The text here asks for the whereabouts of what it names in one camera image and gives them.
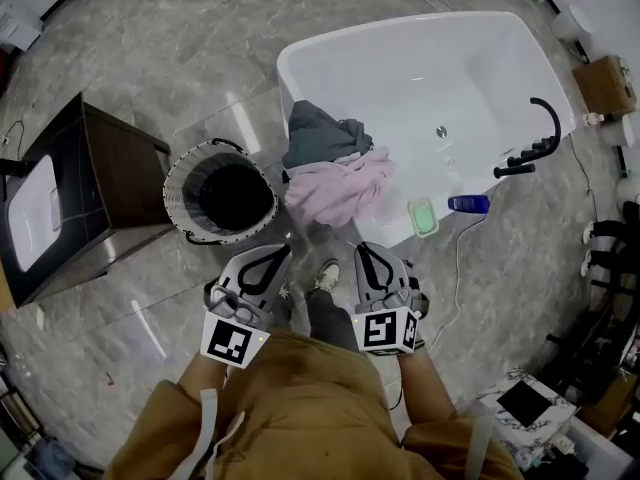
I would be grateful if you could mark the white bathtub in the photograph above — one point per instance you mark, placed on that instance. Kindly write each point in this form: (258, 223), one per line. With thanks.
(450, 88)

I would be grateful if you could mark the person's right forearm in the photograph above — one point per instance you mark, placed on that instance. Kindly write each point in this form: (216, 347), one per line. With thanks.
(425, 388)

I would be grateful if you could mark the pink cloth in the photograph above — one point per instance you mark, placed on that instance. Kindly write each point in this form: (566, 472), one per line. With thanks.
(345, 193)

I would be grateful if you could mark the person's dark trouser leg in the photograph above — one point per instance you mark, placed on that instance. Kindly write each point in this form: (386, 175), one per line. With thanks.
(327, 318)

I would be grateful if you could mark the white round stool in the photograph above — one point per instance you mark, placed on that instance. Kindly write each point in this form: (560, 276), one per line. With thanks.
(572, 23)

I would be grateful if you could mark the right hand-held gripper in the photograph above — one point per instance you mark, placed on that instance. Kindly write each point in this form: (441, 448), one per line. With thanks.
(382, 330)

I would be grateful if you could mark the dark grey cloth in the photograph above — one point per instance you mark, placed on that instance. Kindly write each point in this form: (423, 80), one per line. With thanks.
(320, 135)

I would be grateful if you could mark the green soap dish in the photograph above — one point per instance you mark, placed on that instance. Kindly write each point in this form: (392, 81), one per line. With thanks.
(424, 216)

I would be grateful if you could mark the person's mustard hooded top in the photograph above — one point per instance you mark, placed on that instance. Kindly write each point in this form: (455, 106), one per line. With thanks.
(305, 418)

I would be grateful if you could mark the metal bathtub drain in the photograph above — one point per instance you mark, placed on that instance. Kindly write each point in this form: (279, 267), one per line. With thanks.
(441, 131)

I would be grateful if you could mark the black bathtub faucet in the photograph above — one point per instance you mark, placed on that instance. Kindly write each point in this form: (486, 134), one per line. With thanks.
(542, 140)

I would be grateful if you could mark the round woven basket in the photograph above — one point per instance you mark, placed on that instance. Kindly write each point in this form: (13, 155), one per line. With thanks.
(222, 193)

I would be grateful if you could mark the cardboard box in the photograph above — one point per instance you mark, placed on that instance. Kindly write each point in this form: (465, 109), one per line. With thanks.
(602, 83)

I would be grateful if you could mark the dark wooden vanity cabinet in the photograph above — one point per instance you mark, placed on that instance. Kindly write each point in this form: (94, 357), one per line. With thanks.
(120, 178)

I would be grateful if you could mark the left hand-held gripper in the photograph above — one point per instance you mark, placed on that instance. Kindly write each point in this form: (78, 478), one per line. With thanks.
(232, 340)

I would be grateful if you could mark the black stand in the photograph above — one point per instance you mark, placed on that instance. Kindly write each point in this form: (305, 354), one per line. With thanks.
(607, 333)

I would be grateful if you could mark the blue bottle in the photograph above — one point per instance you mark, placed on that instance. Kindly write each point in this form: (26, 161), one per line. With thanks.
(470, 203)

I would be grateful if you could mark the person's white shoe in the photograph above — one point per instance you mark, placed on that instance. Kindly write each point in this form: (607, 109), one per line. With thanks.
(327, 274)

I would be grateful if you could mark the person's left forearm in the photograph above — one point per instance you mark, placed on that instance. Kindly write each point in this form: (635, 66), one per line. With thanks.
(207, 375)

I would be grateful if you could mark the marble patterned box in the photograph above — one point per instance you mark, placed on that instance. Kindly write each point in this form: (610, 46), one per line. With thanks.
(525, 418)

